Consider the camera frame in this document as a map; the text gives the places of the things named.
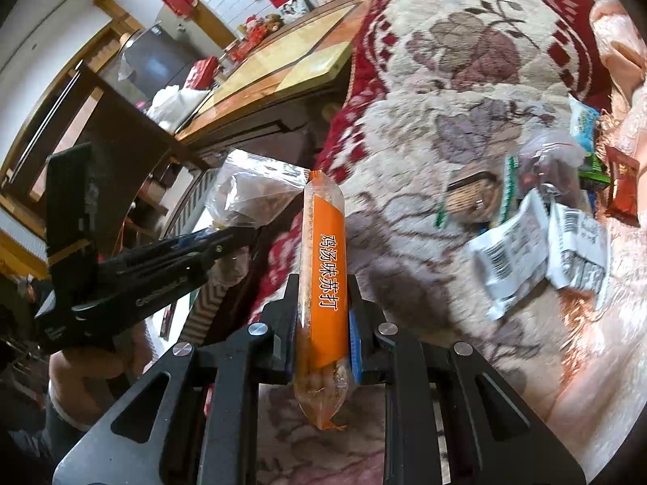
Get white plastic bag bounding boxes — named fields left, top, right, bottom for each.
left=146, top=86, right=213, bottom=129

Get clear bag of red snacks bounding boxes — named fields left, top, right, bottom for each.
left=516, top=131, right=590, bottom=198

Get red-brown snack packet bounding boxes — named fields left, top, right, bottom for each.
left=604, top=145, right=642, bottom=227

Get person's left hand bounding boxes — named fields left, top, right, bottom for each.
left=48, top=321, right=152, bottom=428

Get striped cardboard box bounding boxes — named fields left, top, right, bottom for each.
left=159, top=167, right=233, bottom=349

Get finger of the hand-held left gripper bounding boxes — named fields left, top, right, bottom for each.
left=101, top=230, right=226, bottom=276
left=152, top=227, right=261, bottom=276

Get red plush toys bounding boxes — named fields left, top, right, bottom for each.
left=241, top=13, right=285, bottom=44

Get floral cream red blanket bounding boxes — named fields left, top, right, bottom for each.
left=187, top=0, right=647, bottom=485

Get grey refrigerator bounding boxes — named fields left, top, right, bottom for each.
left=118, top=23, right=203, bottom=107

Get clear plastic snack bag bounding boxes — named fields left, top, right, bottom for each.
left=209, top=149, right=310, bottom=230

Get blue white snack packet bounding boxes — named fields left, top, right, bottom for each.
left=569, top=95, right=602, bottom=155

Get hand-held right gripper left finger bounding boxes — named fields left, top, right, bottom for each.
left=53, top=273, right=300, bottom=485

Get wooden table with glass top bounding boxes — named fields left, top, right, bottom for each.
left=174, top=0, right=385, bottom=162

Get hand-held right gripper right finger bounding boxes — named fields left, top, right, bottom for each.
left=348, top=275, right=587, bottom=485

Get white barcode snack packet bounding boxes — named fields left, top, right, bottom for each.
left=467, top=189, right=552, bottom=321

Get clear green-edged biscuit packet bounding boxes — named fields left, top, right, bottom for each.
left=435, top=156, right=519, bottom=228

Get person's left forearm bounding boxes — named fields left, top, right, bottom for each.
left=43, top=394, right=94, bottom=476

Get red gift box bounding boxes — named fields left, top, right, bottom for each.
left=184, top=57, right=220, bottom=89

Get pink blanket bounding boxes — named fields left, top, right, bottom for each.
left=551, top=0, right=647, bottom=476

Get orange cracker packet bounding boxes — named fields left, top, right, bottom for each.
left=292, top=169, right=352, bottom=432

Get dark wooden chair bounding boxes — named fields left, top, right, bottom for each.
left=48, top=63, right=213, bottom=268

